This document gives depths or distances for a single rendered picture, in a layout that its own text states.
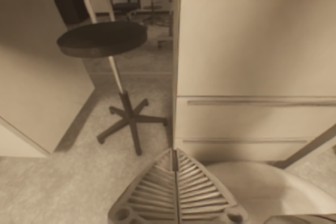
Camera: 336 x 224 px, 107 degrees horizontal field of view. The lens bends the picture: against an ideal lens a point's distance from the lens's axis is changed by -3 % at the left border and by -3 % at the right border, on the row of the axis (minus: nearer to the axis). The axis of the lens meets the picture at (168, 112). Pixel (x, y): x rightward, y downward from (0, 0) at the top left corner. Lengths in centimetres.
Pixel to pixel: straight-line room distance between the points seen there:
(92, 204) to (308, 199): 83
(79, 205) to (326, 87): 101
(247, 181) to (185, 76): 34
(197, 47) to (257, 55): 12
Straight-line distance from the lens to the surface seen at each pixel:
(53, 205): 96
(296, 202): 56
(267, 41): 31
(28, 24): 82
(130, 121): 91
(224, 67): 30
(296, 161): 82
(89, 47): 52
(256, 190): 49
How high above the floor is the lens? 76
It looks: 46 degrees down
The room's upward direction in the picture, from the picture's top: 1 degrees counter-clockwise
